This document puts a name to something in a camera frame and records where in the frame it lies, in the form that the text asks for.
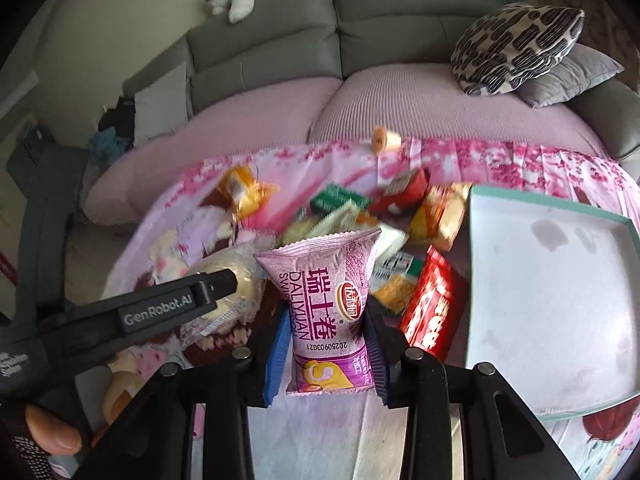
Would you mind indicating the dark green snack packet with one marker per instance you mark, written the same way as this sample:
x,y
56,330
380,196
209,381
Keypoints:
x,y
333,197

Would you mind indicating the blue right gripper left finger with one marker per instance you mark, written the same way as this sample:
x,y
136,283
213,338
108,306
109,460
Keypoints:
x,y
279,341

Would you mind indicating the purple swiss roll snack packet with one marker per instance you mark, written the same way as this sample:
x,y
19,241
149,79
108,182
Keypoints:
x,y
325,280

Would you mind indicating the grey sofa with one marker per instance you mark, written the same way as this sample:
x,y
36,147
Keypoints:
x,y
389,62

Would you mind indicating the small orange jelly cup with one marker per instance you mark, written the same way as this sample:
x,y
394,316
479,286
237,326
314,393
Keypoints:
x,y
385,140

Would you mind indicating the pink cartoon print cloth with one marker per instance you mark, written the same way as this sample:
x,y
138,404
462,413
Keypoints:
x,y
350,436

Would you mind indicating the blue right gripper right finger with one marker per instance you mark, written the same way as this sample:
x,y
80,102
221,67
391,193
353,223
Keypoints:
x,y
374,331

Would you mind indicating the white green corn snack packet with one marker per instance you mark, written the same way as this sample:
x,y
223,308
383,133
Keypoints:
x,y
394,279

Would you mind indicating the teal rimmed white tray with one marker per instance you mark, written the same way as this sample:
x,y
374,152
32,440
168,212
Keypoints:
x,y
554,300

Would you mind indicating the dark red small packet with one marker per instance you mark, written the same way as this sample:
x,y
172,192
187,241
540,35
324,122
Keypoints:
x,y
405,192

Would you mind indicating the green clear rice cake packet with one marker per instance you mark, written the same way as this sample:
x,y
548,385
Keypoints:
x,y
299,229

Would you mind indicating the left hand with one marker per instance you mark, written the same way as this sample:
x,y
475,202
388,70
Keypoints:
x,y
51,434

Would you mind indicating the pink sofa seat cover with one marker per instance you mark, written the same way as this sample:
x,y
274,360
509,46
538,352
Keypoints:
x,y
300,120

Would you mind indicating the black white patterned cushion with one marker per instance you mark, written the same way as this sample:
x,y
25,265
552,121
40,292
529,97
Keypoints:
x,y
503,50

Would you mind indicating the cream white rice cracker packet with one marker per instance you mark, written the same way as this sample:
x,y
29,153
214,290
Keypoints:
x,y
349,217

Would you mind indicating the red gold patterned packet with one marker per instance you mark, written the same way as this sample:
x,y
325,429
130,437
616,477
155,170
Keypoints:
x,y
435,308

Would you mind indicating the plain grey cushion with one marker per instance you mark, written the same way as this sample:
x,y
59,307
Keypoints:
x,y
582,69

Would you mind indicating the gold yellow cracker packet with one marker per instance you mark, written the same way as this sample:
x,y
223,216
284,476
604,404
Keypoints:
x,y
439,217

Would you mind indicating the light grey cushion at left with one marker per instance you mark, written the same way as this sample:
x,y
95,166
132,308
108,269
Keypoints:
x,y
164,107

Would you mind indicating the yellow orange cake packet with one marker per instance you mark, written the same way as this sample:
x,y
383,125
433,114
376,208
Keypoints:
x,y
245,193

